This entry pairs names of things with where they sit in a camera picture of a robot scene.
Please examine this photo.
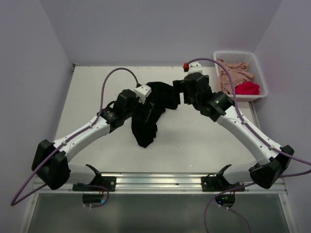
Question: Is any white plastic basket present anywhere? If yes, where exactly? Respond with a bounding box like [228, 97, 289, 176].
[213, 50, 268, 101]

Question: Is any black t shirt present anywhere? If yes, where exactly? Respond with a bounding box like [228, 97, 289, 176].
[131, 82, 178, 148]

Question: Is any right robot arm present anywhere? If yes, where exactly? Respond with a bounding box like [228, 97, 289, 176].
[173, 72, 294, 191]

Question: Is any beige t shirt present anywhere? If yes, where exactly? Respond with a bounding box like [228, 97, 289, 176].
[216, 59, 254, 95]

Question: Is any purple cable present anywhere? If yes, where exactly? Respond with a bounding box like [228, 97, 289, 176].
[10, 67, 141, 206]
[189, 57, 311, 233]

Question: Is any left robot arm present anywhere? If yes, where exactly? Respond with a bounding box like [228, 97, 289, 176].
[32, 85, 154, 191]

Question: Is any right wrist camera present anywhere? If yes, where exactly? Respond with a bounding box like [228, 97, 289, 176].
[183, 62, 203, 74]

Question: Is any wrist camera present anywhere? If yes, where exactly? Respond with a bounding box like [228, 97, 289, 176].
[183, 62, 203, 74]
[134, 84, 152, 104]

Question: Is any aluminium mounting rail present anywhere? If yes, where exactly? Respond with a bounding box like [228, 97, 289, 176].
[38, 173, 287, 194]

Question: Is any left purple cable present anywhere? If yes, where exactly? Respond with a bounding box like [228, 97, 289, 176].
[10, 67, 141, 206]

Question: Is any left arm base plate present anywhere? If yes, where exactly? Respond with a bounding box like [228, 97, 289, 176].
[72, 176, 117, 192]

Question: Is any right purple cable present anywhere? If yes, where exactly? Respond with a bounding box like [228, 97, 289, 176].
[189, 57, 311, 233]

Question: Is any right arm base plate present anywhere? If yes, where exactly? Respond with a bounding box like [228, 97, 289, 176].
[201, 176, 245, 192]

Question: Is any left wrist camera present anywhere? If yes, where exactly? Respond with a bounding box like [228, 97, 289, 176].
[134, 84, 152, 104]

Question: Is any red t shirt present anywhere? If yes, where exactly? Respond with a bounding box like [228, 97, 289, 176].
[235, 81, 260, 95]

